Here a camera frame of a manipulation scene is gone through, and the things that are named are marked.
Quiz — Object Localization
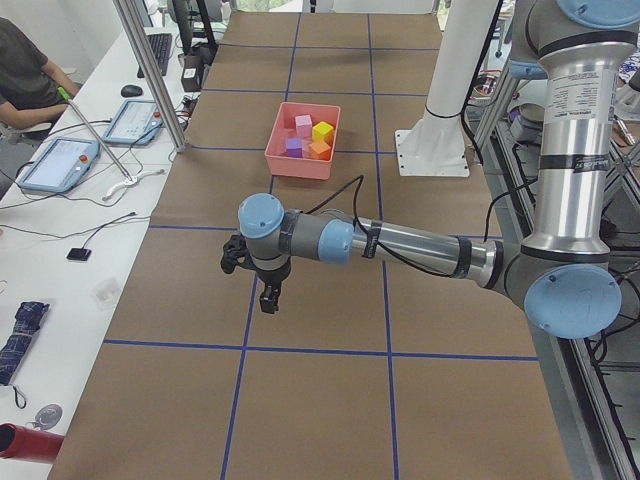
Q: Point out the seated person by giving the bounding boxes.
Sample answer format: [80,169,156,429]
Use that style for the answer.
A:
[1,18,80,130]

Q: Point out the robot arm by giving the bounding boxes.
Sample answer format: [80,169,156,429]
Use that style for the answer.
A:
[223,13,527,350]

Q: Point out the black keyboard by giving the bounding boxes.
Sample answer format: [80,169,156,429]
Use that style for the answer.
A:
[147,33,173,76]

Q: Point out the blue teach pendant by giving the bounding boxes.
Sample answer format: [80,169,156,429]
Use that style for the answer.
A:
[17,137,100,193]
[102,98,163,146]

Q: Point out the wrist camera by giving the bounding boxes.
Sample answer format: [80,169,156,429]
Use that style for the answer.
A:
[220,234,253,274]

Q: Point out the folded dark blue umbrella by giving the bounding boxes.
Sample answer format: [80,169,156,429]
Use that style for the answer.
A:
[1,301,50,386]

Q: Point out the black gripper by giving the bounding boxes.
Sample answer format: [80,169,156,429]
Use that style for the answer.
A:
[252,257,291,314]

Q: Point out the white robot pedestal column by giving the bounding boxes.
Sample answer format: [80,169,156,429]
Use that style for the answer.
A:
[423,1,500,158]

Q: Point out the aluminium frame post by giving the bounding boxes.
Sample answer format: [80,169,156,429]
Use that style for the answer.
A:
[113,0,186,153]

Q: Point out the blue teach pendant far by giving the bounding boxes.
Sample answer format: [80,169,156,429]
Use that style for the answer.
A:
[102,98,163,146]

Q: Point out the red cylinder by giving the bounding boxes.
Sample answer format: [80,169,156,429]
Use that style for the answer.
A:
[1,423,65,464]

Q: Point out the pink plastic bin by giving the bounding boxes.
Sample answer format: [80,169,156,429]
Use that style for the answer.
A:
[265,102,341,180]

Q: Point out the purple foam block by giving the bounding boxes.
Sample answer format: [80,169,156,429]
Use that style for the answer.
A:
[285,137,303,158]

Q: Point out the blue teach pendant near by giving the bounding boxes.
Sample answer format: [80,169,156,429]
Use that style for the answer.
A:
[17,137,100,193]

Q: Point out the orange foam block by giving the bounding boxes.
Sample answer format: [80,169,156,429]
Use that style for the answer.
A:
[308,140,332,161]

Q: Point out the pink foam block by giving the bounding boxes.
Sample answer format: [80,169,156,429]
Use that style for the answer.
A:
[294,114,313,139]

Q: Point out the small black device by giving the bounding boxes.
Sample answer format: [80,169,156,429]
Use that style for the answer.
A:
[66,247,92,262]

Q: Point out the grey diagonal rod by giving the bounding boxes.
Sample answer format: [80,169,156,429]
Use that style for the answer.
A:
[57,86,138,185]

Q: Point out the yellow foam block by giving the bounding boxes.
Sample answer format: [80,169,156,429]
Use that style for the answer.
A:
[311,121,335,145]

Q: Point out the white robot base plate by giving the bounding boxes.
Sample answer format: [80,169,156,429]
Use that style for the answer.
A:
[394,127,470,178]

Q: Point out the black computer mouse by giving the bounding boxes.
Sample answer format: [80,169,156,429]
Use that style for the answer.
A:
[120,84,143,98]

